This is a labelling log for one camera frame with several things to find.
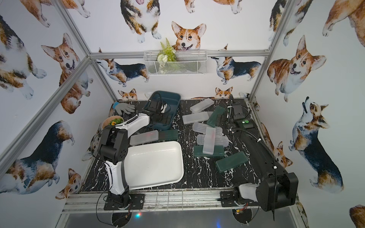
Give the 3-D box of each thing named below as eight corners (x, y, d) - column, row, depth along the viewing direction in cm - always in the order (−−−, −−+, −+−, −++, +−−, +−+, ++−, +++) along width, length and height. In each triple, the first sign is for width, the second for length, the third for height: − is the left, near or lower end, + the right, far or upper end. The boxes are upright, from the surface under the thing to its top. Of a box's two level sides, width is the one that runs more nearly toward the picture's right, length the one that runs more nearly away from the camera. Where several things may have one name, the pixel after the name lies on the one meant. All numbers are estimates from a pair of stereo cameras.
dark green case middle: (193, 157, 91) (193, 154, 88) (193, 148, 95) (193, 145, 92) (224, 156, 91) (225, 154, 88) (223, 148, 95) (224, 145, 91)
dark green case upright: (206, 125, 108) (207, 120, 103) (215, 109, 117) (215, 105, 113) (215, 129, 106) (216, 124, 101) (223, 113, 115) (225, 108, 111)
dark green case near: (219, 173, 85) (220, 172, 83) (214, 162, 89) (214, 161, 87) (248, 161, 89) (249, 160, 87) (241, 151, 93) (242, 150, 92)
